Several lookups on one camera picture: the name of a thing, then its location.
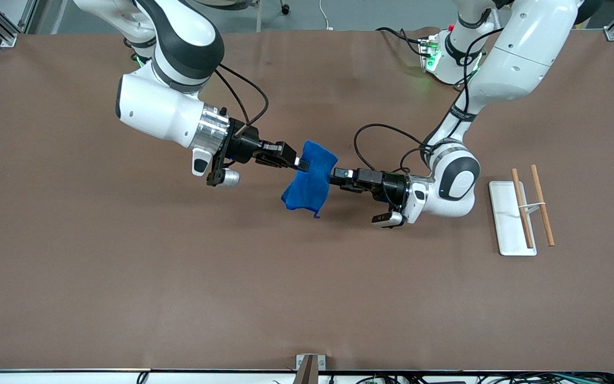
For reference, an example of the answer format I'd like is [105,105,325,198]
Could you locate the blue microfibre towel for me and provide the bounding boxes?
[280,140,338,219]

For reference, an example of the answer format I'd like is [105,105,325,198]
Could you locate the chair with caster wheels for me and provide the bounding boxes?
[200,0,292,33]

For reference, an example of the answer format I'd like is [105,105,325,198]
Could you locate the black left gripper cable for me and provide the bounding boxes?
[353,28,504,179]

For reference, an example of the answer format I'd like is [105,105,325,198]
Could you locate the black arm base cable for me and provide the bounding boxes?
[375,27,430,57]

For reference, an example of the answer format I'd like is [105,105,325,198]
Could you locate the brown table cover sheet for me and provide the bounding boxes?
[0,28,614,373]

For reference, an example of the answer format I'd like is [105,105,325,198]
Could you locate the grey metal mount bracket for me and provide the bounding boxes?
[294,354,326,384]

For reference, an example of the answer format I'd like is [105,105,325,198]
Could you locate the cable bundle under table edge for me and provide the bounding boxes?
[272,372,614,384]

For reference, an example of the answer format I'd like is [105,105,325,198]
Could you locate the white towel rack wooden bars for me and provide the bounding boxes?
[488,164,556,257]

